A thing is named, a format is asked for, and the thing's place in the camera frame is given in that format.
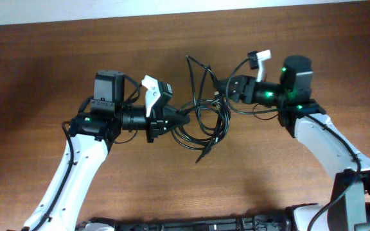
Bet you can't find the black USB cable bundle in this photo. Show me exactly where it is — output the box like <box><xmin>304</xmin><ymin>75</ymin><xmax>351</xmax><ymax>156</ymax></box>
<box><xmin>171</xmin><ymin>55</ymin><xmax>232</xmax><ymax>164</ymax></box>

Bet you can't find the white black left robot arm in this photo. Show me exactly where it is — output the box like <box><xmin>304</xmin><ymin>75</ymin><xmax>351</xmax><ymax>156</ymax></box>
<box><xmin>22</xmin><ymin>70</ymin><xmax>190</xmax><ymax>230</ymax></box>

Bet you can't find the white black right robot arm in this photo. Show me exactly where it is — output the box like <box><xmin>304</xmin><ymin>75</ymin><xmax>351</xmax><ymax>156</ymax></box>
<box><xmin>214</xmin><ymin>55</ymin><xmax>370</xmax><ymax>230</ymax></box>

